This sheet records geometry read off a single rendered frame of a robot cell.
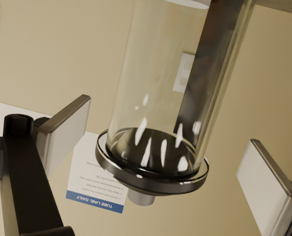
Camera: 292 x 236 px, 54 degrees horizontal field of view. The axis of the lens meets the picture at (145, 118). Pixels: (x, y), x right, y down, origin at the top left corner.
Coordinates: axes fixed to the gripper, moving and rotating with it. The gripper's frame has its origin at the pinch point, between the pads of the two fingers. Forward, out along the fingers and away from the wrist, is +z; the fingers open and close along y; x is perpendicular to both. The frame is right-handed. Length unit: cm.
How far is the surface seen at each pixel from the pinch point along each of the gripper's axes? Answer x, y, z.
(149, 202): -9.1, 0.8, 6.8
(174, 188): -4.5, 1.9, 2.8
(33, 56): -12, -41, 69
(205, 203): -46, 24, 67
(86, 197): -56, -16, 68
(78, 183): -51, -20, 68
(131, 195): -8.9, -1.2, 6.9
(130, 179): -4.6, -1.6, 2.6
